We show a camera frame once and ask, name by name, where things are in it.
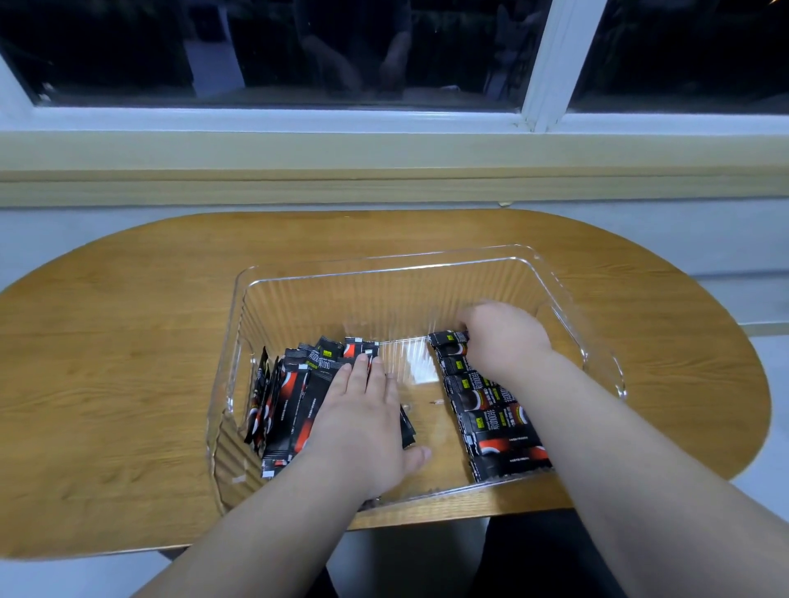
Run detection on white window frame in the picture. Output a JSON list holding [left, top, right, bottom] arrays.
[[0, 0, 789, 134]]

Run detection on person's right hand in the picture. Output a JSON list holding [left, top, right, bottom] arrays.
[[456, 301, 554, 382]]

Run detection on person's right forearm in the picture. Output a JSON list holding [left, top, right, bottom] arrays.
[[493, 348, 789, 598]]

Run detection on clear plastic storage bin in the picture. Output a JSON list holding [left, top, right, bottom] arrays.
[[206, 244, 628, 516]]

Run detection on beige window sill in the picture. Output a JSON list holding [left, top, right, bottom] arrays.
[[0, 131, 789, 208]]

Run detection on pile of black sachets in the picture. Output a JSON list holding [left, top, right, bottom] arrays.
[[244, 336, 417, 480]]

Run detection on person's left forearm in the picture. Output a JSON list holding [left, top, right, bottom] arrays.
[[131, 456, 378, 598]]

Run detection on person's black trousers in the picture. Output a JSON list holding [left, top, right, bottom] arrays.
[[305, 509, 626, 598]]

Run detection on row of black sachets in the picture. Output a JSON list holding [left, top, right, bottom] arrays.
[[431, 345, 551, 484]]

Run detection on black coffee stick packet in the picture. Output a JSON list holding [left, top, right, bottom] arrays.
[[428, 330, 471, 358]]

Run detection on person's left hand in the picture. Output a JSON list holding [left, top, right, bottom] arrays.
[[301, 355, 433, 504]]

